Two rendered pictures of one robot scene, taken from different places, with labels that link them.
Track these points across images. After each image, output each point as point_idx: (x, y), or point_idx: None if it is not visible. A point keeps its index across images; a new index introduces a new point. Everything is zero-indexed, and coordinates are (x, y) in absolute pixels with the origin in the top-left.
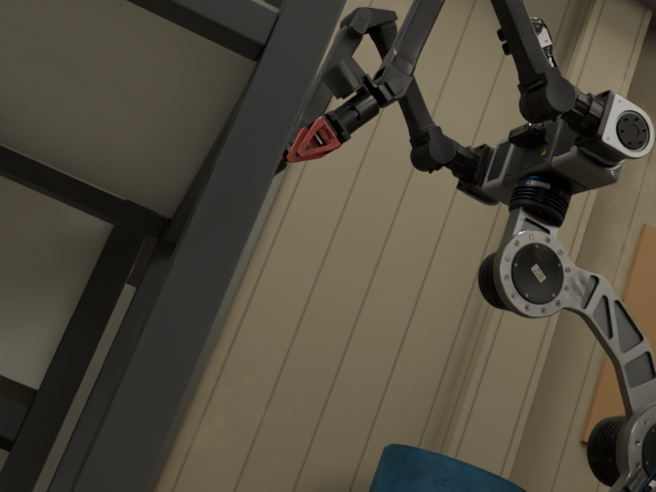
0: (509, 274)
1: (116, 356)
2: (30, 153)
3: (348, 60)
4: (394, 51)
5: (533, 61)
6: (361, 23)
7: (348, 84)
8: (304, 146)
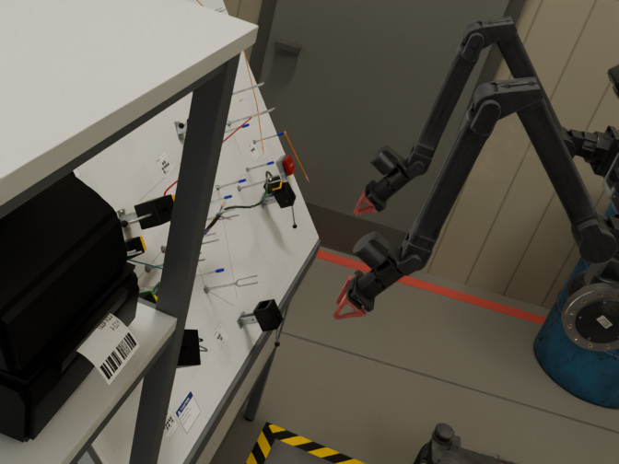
0: (572, 323)
1: None
2: None
3: (371, 241)
4: (415, 228)
5: (573, 213)
6: (473, 52)
7: (371, 263)
8: (337, 314)
